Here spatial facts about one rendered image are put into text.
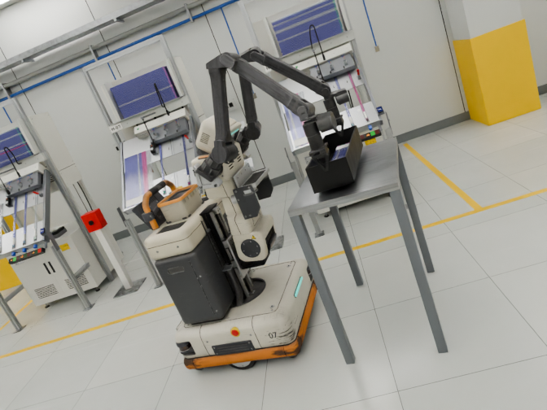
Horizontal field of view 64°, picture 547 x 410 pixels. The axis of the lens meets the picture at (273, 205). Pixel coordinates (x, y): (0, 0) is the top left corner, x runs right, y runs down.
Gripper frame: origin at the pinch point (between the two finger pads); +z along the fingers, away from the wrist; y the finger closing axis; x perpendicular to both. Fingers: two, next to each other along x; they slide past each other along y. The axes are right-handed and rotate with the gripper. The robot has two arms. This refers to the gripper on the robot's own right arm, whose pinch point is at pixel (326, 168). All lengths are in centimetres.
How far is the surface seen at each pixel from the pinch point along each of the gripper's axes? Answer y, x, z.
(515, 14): 331, -148, -5
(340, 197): -6.5, -2.9, 11.0
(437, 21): 371, -85, -25
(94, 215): 124, 230, 8
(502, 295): 28, -51, 92
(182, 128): 165, 140, -29
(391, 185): -6.6, -22.5, 12.0
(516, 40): 329, -144, 18
